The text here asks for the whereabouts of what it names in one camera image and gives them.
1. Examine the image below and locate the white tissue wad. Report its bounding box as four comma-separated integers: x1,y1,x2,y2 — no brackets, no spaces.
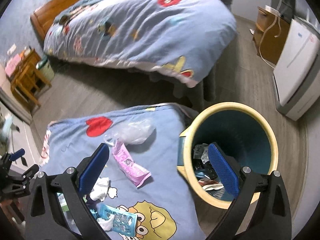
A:
89,177,110,202

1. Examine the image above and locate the black plastic bag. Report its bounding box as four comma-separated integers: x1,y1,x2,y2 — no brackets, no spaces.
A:
192,144,217,180

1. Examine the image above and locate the pink snack wrapper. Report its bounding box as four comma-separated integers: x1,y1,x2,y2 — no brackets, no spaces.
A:
112,140,151,188

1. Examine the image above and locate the clear plastic bag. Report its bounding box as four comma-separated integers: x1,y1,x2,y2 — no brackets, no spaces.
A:
104,119,156,146

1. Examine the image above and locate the blue blister pill pack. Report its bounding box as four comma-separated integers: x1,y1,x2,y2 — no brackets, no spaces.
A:
98,204,137,237

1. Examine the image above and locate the yellow teal trash bin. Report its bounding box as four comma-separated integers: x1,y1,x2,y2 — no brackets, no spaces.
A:
177,102,278,209

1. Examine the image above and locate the near bed cartoon blue cover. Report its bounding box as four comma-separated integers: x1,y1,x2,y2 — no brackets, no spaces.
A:
41,103,205,239

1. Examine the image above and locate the wooden side table left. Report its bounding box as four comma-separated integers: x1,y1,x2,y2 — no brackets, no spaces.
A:
10,49,52,110

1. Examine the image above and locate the small white green bin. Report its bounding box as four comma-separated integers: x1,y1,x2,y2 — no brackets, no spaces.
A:
36,56,55,81

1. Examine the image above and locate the pink box on table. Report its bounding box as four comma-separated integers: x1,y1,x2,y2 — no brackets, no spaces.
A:
5,54,21,77

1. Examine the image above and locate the white air purifier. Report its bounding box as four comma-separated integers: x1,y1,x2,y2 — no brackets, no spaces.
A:
273,17,319,121

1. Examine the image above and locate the wooden headboard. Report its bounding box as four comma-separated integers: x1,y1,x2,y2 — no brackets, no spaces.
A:
30,0,79,43

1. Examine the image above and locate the wooden nightstand right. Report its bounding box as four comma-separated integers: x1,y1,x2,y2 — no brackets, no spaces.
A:
253,7,290,64

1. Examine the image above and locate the large bed cartoon duvet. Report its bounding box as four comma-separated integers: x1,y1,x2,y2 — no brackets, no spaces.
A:
43,0,236,88

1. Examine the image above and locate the white cable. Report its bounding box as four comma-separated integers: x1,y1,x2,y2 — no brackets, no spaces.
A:
257,4,283,68

